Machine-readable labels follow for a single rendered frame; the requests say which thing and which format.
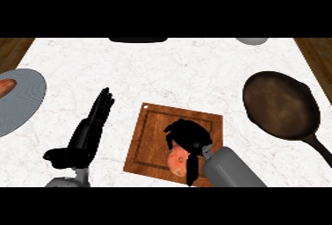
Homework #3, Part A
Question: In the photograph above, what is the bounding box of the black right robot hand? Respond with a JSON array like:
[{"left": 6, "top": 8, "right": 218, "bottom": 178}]
[{"left": 162, "top": 118, "right": 214, "bottom": 187}]

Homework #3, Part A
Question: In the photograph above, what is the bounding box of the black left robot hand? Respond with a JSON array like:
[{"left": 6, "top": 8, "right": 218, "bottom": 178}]
[{"left": 41, "top": 87, "right": 117, "bottom": 171}]

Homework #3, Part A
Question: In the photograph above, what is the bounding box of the brown wooden cutting board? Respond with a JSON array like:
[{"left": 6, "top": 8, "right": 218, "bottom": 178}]
[{"left": 123, "top": 102, "right": 224, "bottom": 188}]

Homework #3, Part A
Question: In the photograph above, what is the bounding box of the dark brown frying pan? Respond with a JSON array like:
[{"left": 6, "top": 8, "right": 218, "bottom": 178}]
[{"left": 241, "top": 70, "right": 332, "bottom": 169}]

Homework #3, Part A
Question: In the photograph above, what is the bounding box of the grey plate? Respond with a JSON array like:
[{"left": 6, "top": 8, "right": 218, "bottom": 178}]
[{"left": 0, "top": 68, "right": 49, "bottom": 138}]

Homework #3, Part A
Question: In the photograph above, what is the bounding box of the orange sweet potato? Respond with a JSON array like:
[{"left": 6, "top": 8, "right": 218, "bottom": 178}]
[{"left": 0, "top": 78, "right": 18, "bottom": 99}]

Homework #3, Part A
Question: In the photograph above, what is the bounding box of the black flat appliance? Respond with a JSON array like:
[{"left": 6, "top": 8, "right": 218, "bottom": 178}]
[{"left": 108, "top": 37, "right": 168, "bottom": 44}]

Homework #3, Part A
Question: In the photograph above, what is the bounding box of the grey round bowl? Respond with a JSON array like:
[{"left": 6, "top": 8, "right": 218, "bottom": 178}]
[{"left": 235, "top": 37, "right": 270, "bottom": 46}]

